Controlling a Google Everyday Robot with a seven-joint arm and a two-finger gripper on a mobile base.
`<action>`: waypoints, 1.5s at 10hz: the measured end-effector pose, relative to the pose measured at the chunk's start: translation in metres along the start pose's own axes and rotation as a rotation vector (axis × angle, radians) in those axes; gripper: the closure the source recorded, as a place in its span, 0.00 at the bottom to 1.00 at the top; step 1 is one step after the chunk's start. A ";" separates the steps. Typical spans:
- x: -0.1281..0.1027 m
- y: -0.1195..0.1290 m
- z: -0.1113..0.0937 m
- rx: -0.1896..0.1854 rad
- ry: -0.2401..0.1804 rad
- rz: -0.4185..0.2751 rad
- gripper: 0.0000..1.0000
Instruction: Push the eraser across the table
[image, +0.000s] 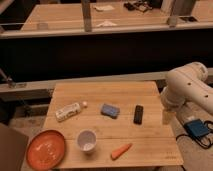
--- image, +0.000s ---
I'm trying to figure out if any orange plate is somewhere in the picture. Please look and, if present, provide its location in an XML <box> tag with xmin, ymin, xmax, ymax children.
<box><xmin>26</xmin><ymin>130</ymin><xmax>66</xmax><ymax>171</ymax></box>

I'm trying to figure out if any grey right metal post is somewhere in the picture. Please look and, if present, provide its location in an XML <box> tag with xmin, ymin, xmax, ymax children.
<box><xmin>167</xmin><ymin>0</ymin><xmax>197</xmax><ymax>27</ymax></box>

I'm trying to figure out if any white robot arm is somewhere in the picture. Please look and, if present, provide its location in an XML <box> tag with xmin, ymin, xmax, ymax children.
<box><xmin>160</xmin><ymin>62</ymin><xmax>213</xmax><ymax>125</ymax></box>

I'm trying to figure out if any crumpled white tissue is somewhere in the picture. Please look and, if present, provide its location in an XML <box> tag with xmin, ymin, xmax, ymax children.
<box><xmin>97</xmin><ymin>20</ymin><xmax>117</xmax><ymax>27</ymax></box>

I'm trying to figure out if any black tools pile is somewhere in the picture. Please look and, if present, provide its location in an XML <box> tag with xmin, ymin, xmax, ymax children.
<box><xmin>123</xmin><ymin>0</ymin><xmax>152</xmax><ymax>13</ymax></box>

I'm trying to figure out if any orange carrot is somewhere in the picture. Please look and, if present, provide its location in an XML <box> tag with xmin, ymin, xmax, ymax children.
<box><xmin>111</xmin><ymin>143</ymin><xmax>132</xmax><ymax>160</ymax></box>

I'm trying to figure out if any black eraser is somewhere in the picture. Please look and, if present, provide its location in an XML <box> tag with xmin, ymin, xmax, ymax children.
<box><xmin>134</xmin><ymin>105</ymin><xmax>143</xmax><ymax>124</ymax></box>

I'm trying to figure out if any white paper cup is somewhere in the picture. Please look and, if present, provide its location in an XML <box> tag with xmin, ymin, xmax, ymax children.
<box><xmin>76</xmin><ymin>130</ymin><xmax>97</xmax><ymax>154</ymax></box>

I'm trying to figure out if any blue sponge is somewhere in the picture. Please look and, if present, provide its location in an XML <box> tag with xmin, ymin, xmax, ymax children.
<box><xmin>101</xmin><ymin>104</ymin><xmax>120</xmax><ymax>119</ymax></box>

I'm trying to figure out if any grey metal post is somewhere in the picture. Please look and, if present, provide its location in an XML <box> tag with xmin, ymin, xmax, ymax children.
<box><xmin>81</xmin><ymin>0</ymin><xmax>92</xmax><ymax>32</ymax></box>
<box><xmin>167</xmin><ymin>0</ymin><xmax>197</xmax><ymax>27</ymax></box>

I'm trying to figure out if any black cable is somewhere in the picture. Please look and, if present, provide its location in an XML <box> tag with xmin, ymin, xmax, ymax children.
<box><xmin>175</xmin><ymin>121</ymin><xmax>213</xmax><ymax>150</ymax></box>

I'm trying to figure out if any blue electronics box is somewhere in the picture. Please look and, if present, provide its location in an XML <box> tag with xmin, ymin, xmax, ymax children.
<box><xmin>184</xmin><ymin>119</ymin><xmax>210</xmax><ymax>139</ymax></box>

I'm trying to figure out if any brown cardboard box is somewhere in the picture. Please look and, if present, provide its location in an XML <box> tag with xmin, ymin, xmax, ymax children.
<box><xmin>0</xmin><ymin>123</ymin><xmax>28</xmax><ymax>171</ymax></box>

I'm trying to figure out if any white paper sheet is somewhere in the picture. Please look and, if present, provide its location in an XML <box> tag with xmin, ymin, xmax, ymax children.
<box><xmin>93</xmin><ymin>5</ymin><xmax>114</xmax><ymax>12</ymax></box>

